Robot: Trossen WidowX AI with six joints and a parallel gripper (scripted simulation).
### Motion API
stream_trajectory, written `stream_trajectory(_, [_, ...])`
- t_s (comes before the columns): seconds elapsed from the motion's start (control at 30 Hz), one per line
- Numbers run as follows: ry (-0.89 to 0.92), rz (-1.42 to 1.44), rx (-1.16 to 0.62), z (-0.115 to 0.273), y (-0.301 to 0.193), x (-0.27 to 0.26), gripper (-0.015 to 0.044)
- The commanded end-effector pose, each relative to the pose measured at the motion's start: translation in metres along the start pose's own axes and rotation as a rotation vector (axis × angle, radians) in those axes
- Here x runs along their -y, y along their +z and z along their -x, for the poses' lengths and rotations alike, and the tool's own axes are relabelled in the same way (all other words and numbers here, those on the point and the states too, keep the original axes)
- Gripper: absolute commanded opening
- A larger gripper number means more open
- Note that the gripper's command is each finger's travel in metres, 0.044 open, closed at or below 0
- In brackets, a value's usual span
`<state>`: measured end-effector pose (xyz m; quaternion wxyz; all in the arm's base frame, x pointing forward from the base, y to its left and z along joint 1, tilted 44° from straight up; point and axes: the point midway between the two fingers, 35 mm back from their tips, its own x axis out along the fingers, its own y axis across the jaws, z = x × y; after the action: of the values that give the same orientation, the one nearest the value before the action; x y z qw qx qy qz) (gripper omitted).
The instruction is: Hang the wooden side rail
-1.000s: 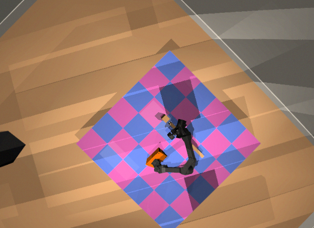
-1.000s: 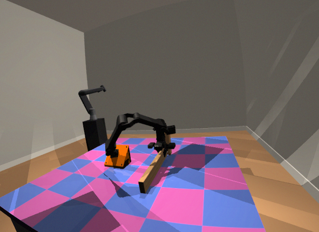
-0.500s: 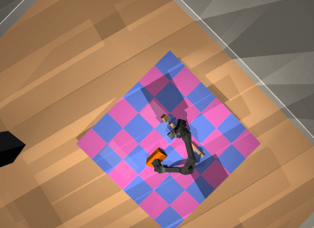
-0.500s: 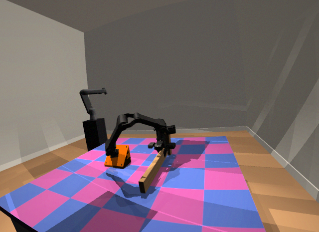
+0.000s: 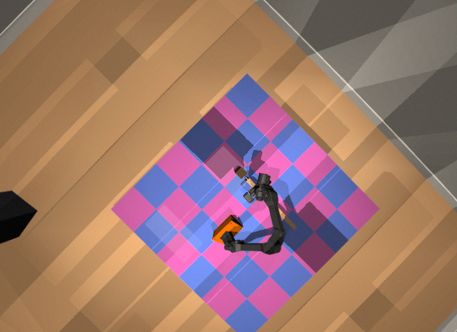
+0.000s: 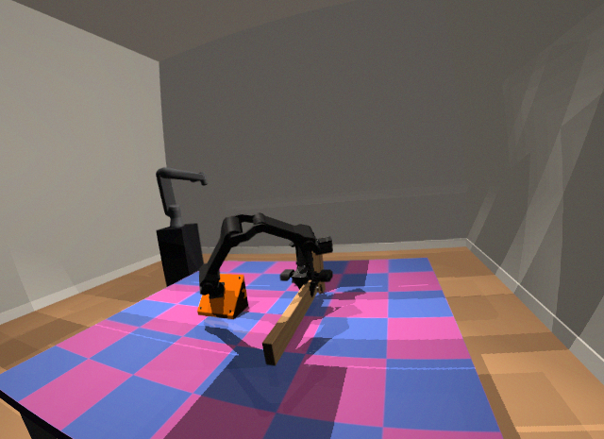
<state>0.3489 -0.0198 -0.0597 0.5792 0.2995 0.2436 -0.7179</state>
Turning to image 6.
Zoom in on wooden post with slot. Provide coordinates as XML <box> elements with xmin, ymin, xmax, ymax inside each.
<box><xmin>312</xmin><ymin>252</ymin><xmax>325</xmax><ymax>294</ymax></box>

